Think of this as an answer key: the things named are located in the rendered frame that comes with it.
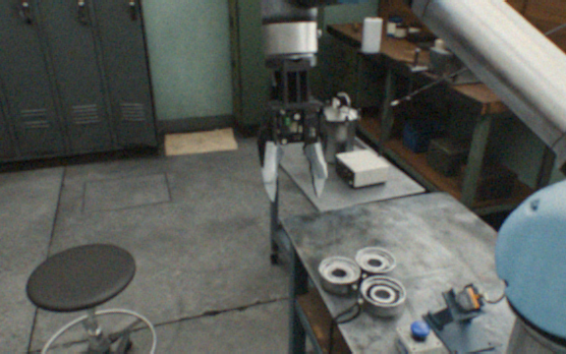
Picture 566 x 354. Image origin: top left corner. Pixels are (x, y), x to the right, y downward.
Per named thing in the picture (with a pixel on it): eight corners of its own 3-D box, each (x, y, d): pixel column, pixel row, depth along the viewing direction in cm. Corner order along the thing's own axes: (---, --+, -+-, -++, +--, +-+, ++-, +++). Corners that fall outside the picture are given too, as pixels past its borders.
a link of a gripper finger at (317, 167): (323, 206, 72) (304, 147, 69) (314, 195, 77) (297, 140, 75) (343, 199, 72) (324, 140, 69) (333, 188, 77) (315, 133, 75)
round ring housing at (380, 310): (392, 286, 127) (393, 273, 125) (411, 315, 118) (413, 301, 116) (353, 292, 125) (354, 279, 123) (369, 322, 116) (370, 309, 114)
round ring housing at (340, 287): (310, 279, 129) (310, 266, 127) (338, 264, 135) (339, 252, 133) (338, 301, 122) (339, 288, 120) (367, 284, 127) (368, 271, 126)
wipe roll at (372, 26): (358, 49, 329) (361, 18, 319) (374, 47, 332) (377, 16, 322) (365, 53, 319) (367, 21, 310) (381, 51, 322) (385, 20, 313)
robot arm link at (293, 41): (258, 27, 71) (314, 24, 72) (260, 60, 72) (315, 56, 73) (264, 25, 64) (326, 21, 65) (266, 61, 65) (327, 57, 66)
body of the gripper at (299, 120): (272, 151, 67) (267, 59, 64) (265, 140, 75) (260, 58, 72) (327, 147, 68) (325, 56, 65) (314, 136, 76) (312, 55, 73)
